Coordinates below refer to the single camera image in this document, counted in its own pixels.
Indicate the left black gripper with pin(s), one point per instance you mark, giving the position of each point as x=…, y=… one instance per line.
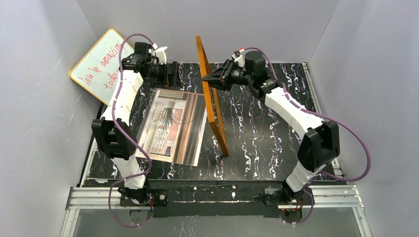
x=173, y=73

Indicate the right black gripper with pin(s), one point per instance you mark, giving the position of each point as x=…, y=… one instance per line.
x=225, y=74

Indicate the orange wooden picture frame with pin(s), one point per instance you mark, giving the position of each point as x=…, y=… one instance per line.
x=212, y=103

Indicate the printed photo of plant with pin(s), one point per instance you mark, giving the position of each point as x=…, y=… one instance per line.
x=173, y=128

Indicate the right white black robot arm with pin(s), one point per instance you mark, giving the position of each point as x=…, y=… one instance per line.
x=319, y=138

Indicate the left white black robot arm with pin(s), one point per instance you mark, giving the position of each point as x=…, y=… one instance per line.
x=147, y=65

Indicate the whiteboard with red writing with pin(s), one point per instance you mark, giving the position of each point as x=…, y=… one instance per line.
x=97, y=72

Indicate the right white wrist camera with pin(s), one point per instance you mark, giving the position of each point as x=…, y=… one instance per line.
x=238, y=57

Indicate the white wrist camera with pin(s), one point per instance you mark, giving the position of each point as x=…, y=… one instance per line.
x=238, y=57
x=160, y=54

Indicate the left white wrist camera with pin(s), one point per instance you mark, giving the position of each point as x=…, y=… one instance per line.
x=160, y=54

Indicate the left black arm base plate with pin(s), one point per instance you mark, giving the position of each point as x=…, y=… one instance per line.
x=143, y=197

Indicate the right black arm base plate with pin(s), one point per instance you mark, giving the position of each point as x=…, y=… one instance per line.
x=277, y=196

